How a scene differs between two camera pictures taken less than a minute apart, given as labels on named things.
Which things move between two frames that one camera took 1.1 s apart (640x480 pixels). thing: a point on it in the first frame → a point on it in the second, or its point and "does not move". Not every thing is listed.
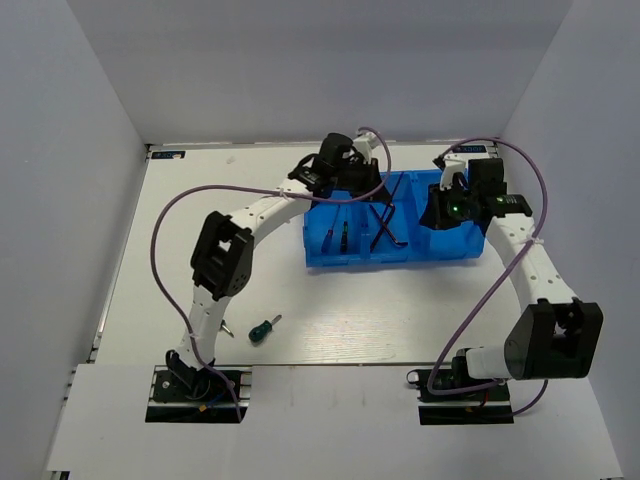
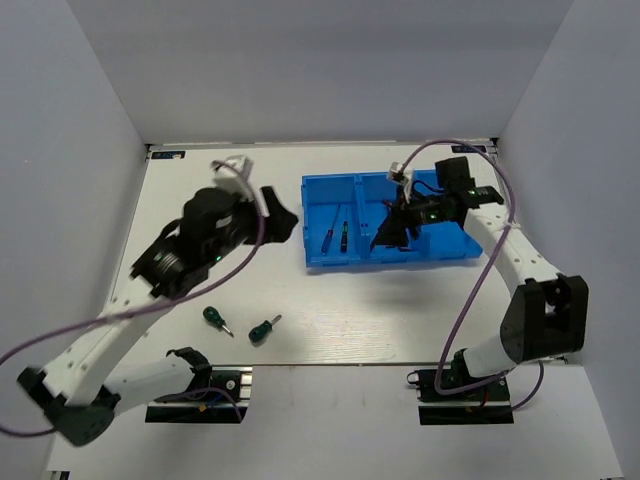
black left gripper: [372, 178] → [278, 226]
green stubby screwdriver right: [261, 331] does not move
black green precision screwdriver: [344, 238] does not move
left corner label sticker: [170, 154] does not move
